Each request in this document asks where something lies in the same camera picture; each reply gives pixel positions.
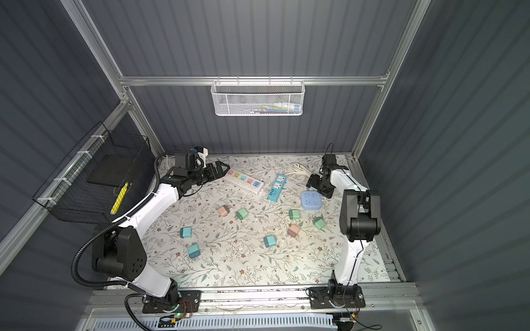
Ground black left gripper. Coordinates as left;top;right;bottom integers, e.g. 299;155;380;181
188;161;229;187

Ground green charger plug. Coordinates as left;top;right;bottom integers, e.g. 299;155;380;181
288;209;301;220
313;217;327;230
236;208;249;220

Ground pink charger plug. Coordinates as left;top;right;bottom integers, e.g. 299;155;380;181
218;205;230;217
287;224;300;238

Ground teal power strip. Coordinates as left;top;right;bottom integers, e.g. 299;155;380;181
267;175;287;202

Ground teal charger plug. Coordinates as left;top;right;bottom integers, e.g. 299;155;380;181
187;244;201;259
264;235;277;248
179;227;193;239

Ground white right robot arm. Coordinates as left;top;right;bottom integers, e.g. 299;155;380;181
306;154;381;287

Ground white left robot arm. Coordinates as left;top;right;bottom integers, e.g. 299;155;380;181
92;149;230;298

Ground white multicolour power strip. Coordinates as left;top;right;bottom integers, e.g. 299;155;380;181
224;168;264;194

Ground items in white basket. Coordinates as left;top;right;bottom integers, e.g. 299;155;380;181
245;102;302;115

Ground yellow marker pen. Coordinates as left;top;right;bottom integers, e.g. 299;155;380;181
110;182;129;215

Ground black foam pad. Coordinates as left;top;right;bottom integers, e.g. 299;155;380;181
87;154;133;188

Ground white coiled power cable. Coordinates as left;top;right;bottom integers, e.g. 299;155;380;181
285;162;317;178

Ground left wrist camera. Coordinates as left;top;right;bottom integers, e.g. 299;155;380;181
193;146;208;167

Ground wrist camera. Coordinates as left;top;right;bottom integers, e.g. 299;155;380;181
193;146;208;167
322;154;337;167

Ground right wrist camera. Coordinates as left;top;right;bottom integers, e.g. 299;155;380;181
322;154;337;167

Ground white wire mesh basket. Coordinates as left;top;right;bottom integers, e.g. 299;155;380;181
211;80;306;117

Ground black corrugated cable conduit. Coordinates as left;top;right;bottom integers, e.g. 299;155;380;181
70;150;175;331

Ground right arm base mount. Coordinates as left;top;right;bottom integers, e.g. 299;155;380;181
305;284;366;310

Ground black wire mesh basket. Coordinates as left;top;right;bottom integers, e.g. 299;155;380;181
33;125;155;224

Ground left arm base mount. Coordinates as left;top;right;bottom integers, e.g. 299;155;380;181
142;290;202;314

